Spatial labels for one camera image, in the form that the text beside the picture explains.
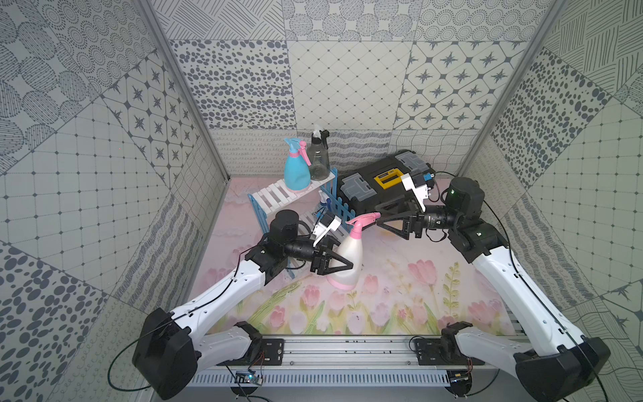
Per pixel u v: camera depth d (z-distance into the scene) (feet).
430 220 1.82
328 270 1.95
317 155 2.45
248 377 2.30
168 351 1.26
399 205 2.00
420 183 1.76
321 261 1.91
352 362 2.45
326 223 1.96
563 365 1.18
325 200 2.88
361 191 3.05
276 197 2.56
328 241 2.07
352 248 2.00
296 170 2.39
